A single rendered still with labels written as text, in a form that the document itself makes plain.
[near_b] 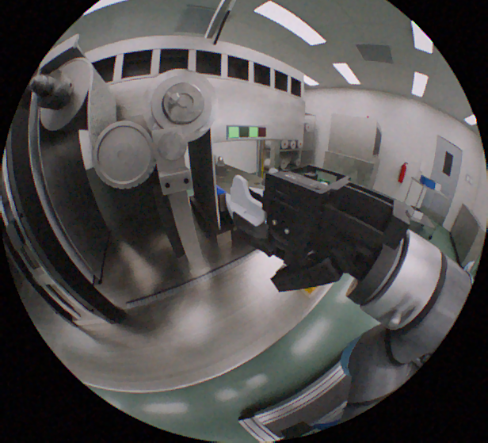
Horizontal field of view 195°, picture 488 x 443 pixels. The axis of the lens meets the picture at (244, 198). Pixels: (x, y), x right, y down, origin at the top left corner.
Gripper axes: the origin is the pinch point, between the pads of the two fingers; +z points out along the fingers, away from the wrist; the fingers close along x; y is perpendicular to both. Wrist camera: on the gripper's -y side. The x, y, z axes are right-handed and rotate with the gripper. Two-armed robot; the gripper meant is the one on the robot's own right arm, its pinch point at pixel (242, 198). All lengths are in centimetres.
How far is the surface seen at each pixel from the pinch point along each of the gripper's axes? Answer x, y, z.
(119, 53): 25, 50, 45
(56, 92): 28.1, 22.9, 6.5
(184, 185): 8.0, 2.6, 4.9
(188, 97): 4.6, 17.2, 10.0
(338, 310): -69, -109, -38
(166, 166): 9.9, 5.5, 8.2
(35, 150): 40.7, 17.0, 13.7
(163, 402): 82, -109, -29
